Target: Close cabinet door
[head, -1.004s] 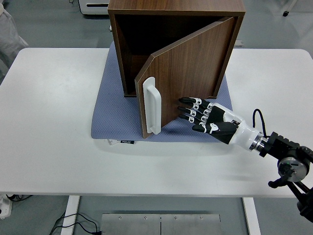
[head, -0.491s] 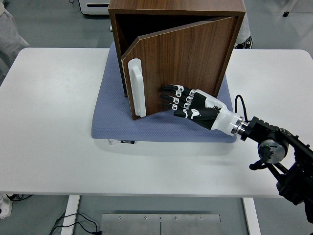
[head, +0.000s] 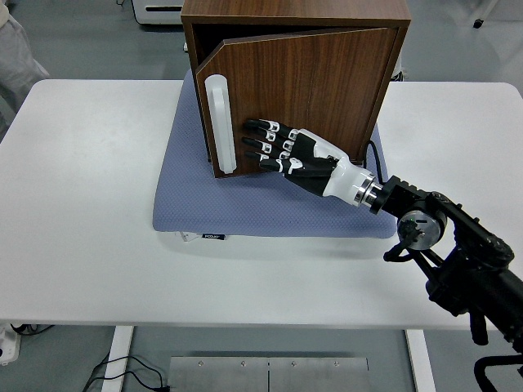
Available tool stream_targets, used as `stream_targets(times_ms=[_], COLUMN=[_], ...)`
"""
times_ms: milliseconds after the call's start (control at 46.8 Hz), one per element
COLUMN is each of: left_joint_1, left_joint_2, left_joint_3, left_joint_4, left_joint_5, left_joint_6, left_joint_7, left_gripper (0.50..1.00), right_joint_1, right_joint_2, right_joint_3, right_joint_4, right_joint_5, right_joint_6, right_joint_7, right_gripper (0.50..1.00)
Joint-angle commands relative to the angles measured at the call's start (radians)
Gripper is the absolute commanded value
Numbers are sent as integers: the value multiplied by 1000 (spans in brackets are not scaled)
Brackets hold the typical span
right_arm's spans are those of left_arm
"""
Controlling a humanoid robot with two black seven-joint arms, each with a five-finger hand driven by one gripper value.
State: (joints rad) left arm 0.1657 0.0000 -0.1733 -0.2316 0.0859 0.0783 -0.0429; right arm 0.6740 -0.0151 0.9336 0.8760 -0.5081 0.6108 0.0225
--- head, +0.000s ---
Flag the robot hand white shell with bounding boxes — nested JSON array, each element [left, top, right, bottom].
[[241, 118, 371, 205]]

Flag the brown wooden cabinet door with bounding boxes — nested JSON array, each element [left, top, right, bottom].
[[194, 27, 401, 180]]

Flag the white cabinet door handle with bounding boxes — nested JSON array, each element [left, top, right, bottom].
[[203, 73, 239, 176]]

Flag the brown wooden cabinet body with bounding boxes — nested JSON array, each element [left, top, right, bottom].
[[180, 0, 412, 181]]

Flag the blue textured mat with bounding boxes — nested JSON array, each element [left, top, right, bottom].
[[151, 68, 398, 240]]

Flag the white table leg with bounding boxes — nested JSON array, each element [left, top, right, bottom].
[[101, 326, 136, 392], [405, 328, 438, 392]]

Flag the chair leg with black caster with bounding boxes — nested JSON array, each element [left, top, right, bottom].
[[472, 0, 500, 29]]

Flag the grey metal plate with screws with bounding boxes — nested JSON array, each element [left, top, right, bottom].
[[168, 355, 370, 392]]

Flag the white appliance with black slot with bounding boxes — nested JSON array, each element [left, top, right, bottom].
[[131, 0, 186, 27]]

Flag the person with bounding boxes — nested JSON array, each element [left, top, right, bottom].
[[0, 0, 51, 138]]

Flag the white power strip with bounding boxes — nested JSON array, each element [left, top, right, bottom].
[[0, 324, 22, 367]]

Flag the black floor cable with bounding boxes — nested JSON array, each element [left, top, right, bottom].
[[81, 354, 173, 392]]

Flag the black cable at power strip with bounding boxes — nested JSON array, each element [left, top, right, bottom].
[[9, 323, 55, 336]]

